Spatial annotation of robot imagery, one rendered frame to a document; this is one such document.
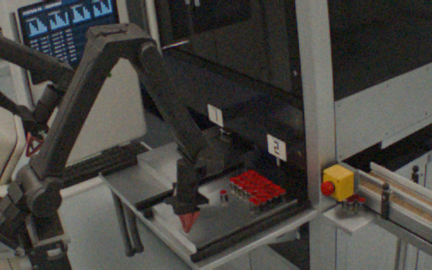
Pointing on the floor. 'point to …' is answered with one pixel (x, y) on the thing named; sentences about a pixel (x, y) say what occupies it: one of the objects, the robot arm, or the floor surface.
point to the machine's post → (318, 123)
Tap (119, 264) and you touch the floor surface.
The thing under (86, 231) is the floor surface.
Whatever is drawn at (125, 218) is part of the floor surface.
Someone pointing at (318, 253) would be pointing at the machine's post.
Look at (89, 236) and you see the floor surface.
